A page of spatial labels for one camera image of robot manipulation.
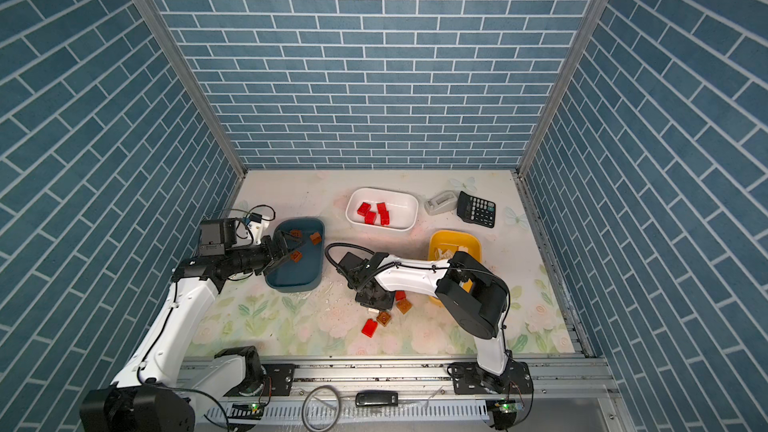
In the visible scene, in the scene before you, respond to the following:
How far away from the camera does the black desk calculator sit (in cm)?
107

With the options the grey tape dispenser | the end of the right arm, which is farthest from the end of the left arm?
the grey tape dispenser

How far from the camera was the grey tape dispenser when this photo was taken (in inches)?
42.5

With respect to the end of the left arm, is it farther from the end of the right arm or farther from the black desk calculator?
the black desk calculator
